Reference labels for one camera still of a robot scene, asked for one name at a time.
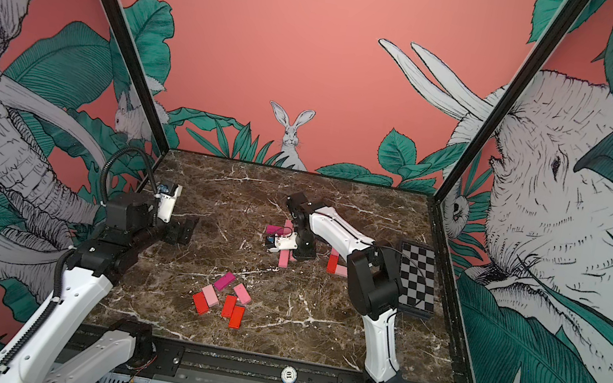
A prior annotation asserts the magenta block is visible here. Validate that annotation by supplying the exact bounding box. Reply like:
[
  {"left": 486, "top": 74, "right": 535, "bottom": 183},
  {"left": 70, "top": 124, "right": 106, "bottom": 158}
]
[
  {"left": 213, "top": 272, "right": 235, "bottom": 292},
  {"left": 265, "top": 225, "right": 284, "bottom": 236}
]

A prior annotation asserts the red row block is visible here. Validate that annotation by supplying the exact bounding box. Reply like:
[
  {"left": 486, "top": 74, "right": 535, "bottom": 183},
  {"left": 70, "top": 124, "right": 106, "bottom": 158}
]
[
  {"left": 229, "top": 305, "right": 246, "bottom": 330},
  {"left": 327, "top": 254, "right": 339, "bottom": 274}
]

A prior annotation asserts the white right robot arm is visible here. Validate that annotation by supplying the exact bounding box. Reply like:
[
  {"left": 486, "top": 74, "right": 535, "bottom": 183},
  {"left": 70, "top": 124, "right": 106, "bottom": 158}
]
[{"left": 269, "top": 192, "right": 403, "bottom": 383}]

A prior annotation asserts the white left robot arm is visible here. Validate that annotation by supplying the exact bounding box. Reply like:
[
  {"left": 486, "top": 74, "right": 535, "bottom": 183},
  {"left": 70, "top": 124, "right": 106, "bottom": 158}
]
[{"left": 0, "top": 193, "right": 198, "bottom": 383}]

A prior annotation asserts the red block far left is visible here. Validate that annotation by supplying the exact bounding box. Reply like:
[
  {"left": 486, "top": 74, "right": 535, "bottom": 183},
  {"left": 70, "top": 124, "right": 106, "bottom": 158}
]
[{"left": 193, "top": 291, "right": 210, "bottom": 315}]

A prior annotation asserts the red block centre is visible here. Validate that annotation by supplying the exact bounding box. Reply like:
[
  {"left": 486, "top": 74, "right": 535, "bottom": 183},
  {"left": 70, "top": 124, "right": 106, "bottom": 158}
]
[{"left": 221, "top": 295, "right": 238, "bottom": 319}]

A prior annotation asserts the checkerboard calibration plate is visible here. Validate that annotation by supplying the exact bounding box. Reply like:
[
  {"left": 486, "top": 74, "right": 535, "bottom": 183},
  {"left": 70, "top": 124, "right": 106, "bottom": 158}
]
[{"left": 398, "top": 240, "right": 436, "bottom": 320}]

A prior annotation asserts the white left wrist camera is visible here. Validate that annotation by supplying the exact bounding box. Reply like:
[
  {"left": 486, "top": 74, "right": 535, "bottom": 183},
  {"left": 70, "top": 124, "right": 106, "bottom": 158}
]
[{"left": 156, "top": 182, "right": 183, "bottom": 224}]

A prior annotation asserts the black corrugated cable hose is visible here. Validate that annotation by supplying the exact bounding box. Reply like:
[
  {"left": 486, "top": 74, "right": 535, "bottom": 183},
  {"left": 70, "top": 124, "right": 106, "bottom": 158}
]
[{"left": 96, "top": 142, "right": 165, "bottom": 213}]

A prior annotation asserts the black front frame rail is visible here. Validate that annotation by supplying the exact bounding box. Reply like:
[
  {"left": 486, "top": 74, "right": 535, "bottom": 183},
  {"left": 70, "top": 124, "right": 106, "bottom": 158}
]
[{"left": 117, "top": 336, "right": 417, "bottom": 383}]

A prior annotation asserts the black left corner frame post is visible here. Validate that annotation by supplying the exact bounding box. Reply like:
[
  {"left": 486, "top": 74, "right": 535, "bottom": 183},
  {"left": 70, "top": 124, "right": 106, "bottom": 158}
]
[{"left": 100, "top": 0, "right": 170, "bottom": 156}]

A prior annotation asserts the black corner frame post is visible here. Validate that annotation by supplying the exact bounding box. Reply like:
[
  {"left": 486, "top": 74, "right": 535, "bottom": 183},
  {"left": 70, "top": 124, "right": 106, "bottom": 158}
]
[
  {"left": 100, "top": 0, "right": 170, "bottom": 156},
  {"left": 434, "top": 0, "right": 590, "bottom": 203}
]

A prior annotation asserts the black right corner frame post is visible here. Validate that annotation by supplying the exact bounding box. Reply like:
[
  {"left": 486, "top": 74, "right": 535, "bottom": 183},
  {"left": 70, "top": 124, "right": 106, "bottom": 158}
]
[{"left": 434, "top": 0, "right": 590, "bottom": 203}]

